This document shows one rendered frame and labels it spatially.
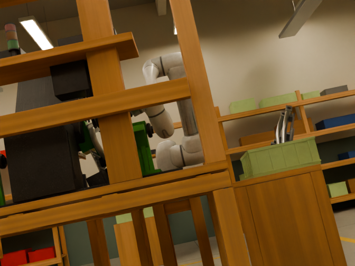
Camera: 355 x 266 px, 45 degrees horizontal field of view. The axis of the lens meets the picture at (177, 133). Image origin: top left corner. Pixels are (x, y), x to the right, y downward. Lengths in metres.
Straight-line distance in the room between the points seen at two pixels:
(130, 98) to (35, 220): 0.67
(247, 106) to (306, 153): 4.96
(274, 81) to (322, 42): 1.25
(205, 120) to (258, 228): 0.92
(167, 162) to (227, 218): 1.05
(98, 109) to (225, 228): 0.76
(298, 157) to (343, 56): 6.43
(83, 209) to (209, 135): 0.64
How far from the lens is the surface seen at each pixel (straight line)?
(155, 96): 1.89
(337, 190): 7.84
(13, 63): 2.09
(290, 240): 2.62
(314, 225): 2.62
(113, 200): 1.91
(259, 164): 2.63
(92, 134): 2.23
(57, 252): 7.46
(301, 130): 7.76
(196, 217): 2.76
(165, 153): 2.85
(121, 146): 1.91
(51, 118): 1.95
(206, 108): 1.92
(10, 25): 2.23
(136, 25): 8.54
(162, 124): 2.28
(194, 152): 2.83
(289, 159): 2.66
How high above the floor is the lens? 0.75
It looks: 9 degrees up
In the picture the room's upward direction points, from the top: 12 degrees counter-clockwise
